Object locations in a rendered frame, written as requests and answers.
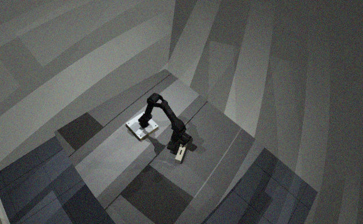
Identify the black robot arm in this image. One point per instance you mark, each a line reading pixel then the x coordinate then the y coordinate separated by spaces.
pixel 178 126

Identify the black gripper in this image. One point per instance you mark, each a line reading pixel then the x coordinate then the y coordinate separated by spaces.
pixel 172 145

